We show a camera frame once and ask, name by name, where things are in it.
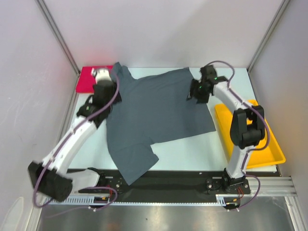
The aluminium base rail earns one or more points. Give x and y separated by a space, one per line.
252 184

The white cable duct right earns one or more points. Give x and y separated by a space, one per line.
228 199

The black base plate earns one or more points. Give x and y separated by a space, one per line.
157 186

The white cable duct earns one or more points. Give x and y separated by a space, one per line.
228 199
83 200

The white cable duct left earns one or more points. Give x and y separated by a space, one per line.
83 200

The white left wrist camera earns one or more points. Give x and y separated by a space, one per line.
100 74

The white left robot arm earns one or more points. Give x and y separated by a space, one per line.
50 177

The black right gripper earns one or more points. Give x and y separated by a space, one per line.
195 91

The aluminium frame post right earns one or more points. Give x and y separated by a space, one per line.
269 32

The grey t-shirt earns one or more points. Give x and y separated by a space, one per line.
153 109

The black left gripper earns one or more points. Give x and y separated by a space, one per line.
114 89

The aluminium frame post left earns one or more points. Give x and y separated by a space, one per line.
57 34

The folded red t-shirt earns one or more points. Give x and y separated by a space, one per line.
86 80

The aluminium frame post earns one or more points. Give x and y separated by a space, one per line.
269 32
57 34

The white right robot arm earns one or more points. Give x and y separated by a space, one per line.
248 126

